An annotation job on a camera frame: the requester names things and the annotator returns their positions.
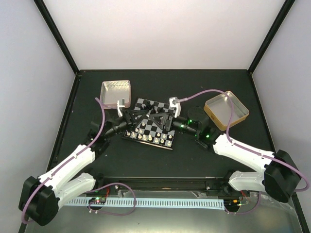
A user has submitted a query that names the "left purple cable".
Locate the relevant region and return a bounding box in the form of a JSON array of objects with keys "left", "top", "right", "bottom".
[{"left": 21, "top": 97, "right": 107, "bottom": 224}]

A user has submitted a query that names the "black frame post left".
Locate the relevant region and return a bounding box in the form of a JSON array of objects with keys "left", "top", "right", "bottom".
[{"left": 34, "top": 0, "right": 79, "bottom": 75}]

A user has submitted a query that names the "black frame post right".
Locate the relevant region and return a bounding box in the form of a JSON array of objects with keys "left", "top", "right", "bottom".
[{"left": 247, "top": 0, "right": 295, "bottom": 75}]

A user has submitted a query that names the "black frame post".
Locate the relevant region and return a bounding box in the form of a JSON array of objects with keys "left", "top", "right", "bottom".
[
  {"left": 247, "top": 0, "right": 295, "bottom": 75},
  {"left": 34, "top": 0, "right": 79, "bottom": 75}
]

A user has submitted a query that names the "black mounting rail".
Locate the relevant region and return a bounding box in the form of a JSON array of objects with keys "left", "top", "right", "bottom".
[{"left": 80, "top": 176, "right": 294, "bottom": 195}]

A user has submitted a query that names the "gold rectangular tin lid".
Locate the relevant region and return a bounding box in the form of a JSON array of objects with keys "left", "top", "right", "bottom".
[{"left": 204, "top": 91, "right": 249, "bottom": 131}]

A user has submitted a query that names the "small circuit board left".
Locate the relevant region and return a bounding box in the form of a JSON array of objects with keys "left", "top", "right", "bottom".
[{"left": 88, "top": 197, "right": 106, "bottom": 205}]

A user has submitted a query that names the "small circuit board right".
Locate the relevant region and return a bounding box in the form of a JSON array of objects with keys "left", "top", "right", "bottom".
[{"left": 224, "top": 199, "right": 250, "bottom": 207}]

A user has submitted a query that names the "pale blue cable duct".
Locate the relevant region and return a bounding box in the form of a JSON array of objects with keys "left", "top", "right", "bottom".
[{"left": 66, "top": 197, "right": 225, "bottom": 210}]

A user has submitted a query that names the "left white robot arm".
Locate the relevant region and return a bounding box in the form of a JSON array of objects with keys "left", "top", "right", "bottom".
[{"left": 18, "top": 110, "right": 148, "bottom": 226}]

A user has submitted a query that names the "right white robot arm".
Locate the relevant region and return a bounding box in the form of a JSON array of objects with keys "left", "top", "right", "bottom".
[{"left": 148, "top": 107, "right": 302, "bottom": 203}]

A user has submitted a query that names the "pile of black chess pieces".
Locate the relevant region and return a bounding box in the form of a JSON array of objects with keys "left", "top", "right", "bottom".
[{"left": 140, "top": 101, "right": 164, "bottom": 114}]

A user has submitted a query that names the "pink square tin box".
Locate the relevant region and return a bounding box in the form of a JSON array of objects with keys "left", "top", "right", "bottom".
[{"left": 100, "top": 80, "right": 131, "bottom": 109}]

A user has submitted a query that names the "black and silver chessboard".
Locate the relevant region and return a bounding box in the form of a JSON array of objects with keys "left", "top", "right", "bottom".
[{"left": 123, "top": 98, "right": 175, "bottom": 150}]

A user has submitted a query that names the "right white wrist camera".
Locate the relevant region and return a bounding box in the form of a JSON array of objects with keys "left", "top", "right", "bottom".
[{"left": 169, "top": 97, "right": 181, "bottom": 118}]

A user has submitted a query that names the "small circuit board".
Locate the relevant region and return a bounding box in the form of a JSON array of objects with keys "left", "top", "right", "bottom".
[
  {"left": 88, "top": 197, "right": 106, "bottom": 205},
  {"left": 224, "top": 199, "right": 250, "bottom": 207}
]

